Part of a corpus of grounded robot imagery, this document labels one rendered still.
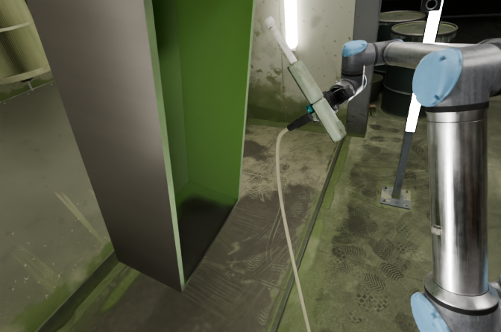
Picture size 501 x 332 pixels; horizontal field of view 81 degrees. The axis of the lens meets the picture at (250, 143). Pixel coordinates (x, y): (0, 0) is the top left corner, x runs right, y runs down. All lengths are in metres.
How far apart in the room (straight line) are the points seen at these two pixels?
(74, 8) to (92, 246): 1.60
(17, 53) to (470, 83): 1.84
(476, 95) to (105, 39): 0.80
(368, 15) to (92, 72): 2.26
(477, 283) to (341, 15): 2.25
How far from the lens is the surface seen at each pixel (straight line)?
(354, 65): 1.25
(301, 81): 1.03
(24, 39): 1.90
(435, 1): 1.83
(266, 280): 1.91
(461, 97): 0.74
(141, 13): 0.68
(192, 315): 1.88
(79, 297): 2.16
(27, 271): 2.07
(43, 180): 2.15
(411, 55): 1.11
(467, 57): 0.75
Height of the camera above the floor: 1.65
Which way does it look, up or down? 32 degrees down
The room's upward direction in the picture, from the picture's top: 8 degrees counter-clockwise
